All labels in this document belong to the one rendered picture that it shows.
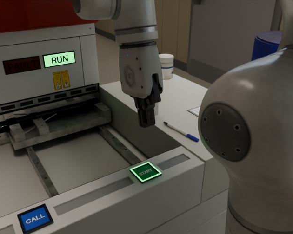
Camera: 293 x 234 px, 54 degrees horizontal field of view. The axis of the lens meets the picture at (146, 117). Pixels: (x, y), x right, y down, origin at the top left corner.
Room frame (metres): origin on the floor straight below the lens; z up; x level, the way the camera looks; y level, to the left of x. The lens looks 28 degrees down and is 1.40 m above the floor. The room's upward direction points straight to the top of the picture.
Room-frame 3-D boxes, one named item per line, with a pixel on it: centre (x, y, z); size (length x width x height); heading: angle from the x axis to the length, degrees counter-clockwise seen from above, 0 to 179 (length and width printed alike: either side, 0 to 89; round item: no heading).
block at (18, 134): (0.86, 0.44, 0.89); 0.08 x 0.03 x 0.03; 34
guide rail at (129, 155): (0.86, 0.09, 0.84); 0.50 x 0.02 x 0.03; 34
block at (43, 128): (0.90, 0.38, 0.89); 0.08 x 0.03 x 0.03; 34
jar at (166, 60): (1.22, -0.08, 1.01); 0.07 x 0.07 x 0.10
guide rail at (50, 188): (0.71, 0.32, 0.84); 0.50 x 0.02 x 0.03; 34
